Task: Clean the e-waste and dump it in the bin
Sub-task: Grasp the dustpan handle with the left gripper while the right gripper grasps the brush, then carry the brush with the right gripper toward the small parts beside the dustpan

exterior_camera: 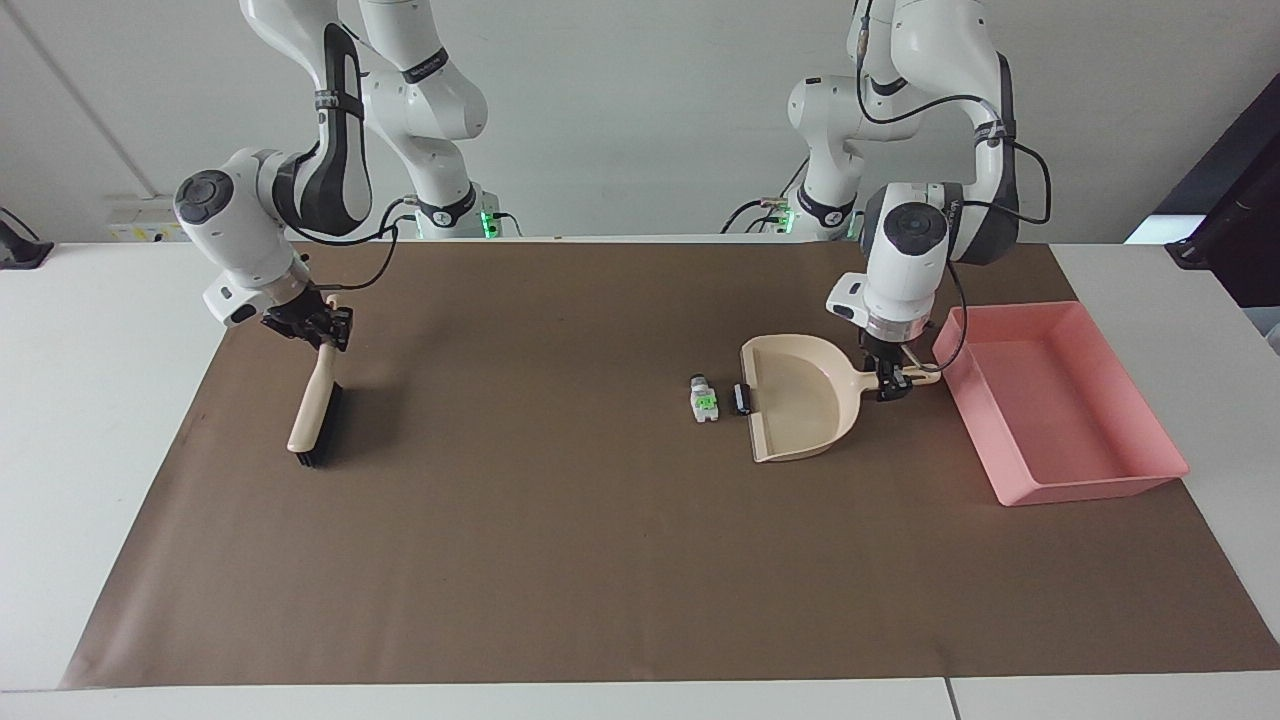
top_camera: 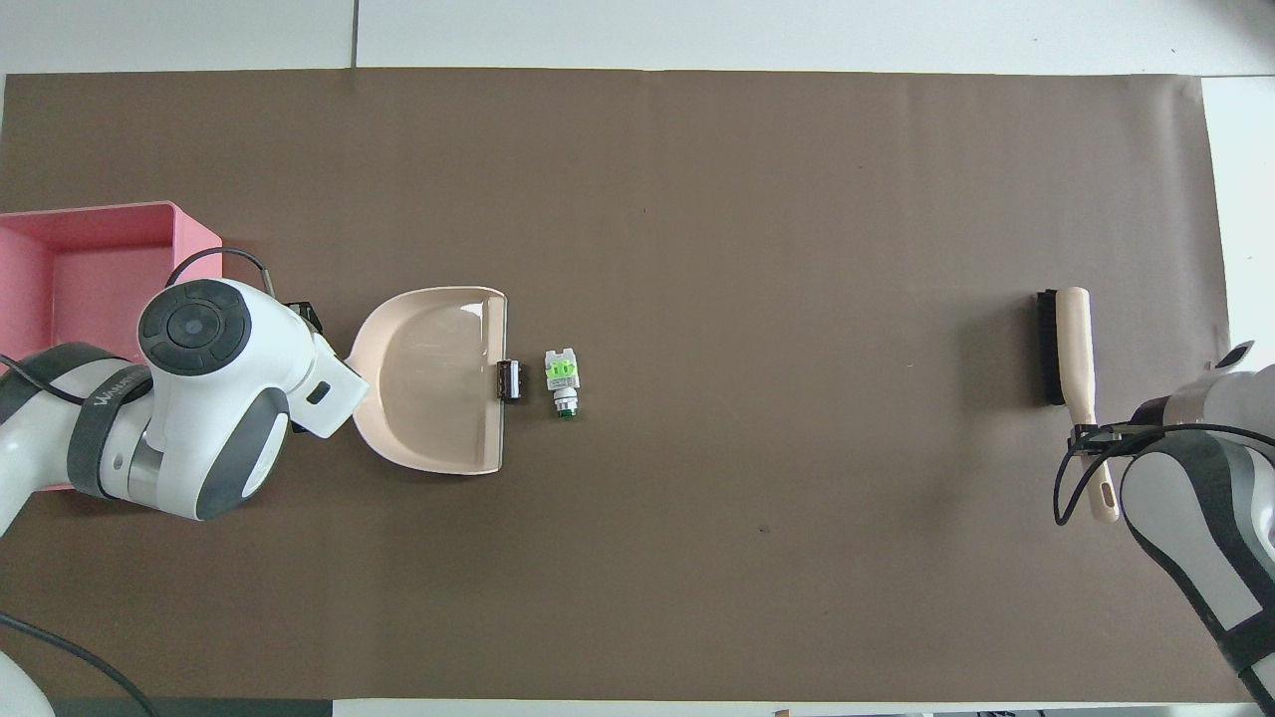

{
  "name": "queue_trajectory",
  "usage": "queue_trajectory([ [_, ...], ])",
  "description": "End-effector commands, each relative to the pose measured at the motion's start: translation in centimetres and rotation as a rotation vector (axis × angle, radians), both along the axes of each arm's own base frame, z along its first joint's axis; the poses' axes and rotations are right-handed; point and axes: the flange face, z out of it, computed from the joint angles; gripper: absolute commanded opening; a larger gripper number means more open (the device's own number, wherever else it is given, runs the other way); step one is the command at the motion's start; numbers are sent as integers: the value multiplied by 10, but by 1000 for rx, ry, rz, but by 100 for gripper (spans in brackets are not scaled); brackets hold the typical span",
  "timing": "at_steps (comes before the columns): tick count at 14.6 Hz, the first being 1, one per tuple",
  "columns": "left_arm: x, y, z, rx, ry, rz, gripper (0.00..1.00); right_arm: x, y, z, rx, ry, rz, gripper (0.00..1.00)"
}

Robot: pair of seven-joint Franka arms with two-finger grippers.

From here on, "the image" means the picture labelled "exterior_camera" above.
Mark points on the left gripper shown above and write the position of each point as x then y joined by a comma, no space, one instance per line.
888,350

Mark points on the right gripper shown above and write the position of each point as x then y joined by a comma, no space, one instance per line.
298,320

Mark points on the beige brush with black bristles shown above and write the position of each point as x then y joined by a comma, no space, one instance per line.
312,400

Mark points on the beige plastic dustpan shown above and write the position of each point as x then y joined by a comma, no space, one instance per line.
800,400

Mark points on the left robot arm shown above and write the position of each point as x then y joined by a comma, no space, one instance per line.
905,262

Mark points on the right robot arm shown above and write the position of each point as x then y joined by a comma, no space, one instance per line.
250,250

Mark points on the pink plastic bin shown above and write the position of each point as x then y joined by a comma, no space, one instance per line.
1050,400

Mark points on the small black part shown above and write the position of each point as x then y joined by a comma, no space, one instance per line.
742,399

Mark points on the small white and green part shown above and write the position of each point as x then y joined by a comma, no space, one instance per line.
704,400

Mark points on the black stand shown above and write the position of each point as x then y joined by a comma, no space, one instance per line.
20,250
1235,220

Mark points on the white wall outlet box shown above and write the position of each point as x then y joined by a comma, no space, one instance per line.
145,222

